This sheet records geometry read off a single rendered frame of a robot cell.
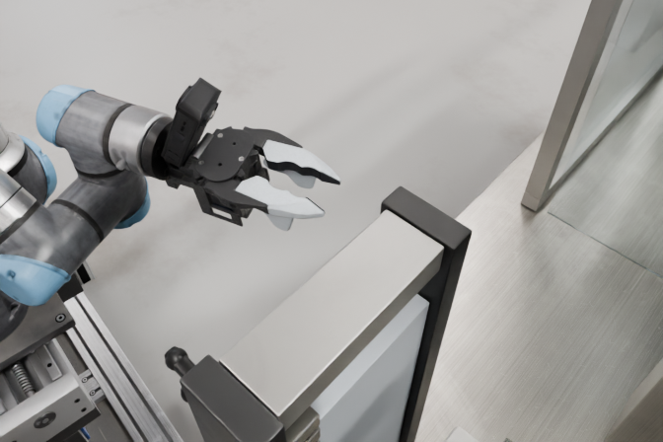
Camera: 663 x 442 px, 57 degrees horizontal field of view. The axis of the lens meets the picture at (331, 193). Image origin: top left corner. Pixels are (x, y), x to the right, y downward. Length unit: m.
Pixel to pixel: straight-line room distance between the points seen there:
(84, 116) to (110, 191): 0.11
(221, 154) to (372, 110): 2.01
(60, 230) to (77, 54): 2.45
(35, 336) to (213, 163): 0.55
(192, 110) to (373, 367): 0.33
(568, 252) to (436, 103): 1.72
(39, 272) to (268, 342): 0.48
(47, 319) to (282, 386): 0.86
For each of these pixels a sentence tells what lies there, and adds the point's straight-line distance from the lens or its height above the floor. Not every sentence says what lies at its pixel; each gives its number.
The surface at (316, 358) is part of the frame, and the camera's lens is 0.29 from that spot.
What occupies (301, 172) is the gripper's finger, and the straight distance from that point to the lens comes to 0.64.
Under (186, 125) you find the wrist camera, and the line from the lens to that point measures 0.60.
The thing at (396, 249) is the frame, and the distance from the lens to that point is 0.32.
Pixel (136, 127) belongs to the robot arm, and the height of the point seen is 1.25.
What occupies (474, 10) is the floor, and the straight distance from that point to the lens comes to 3.36.
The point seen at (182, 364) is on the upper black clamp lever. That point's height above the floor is 1.37.
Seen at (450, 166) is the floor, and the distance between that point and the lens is 2.43.
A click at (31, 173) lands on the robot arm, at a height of 1.02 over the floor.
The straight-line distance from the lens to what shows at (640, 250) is 1.07.
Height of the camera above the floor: 1.70
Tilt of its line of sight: 48 degrees down
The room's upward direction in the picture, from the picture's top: straight up
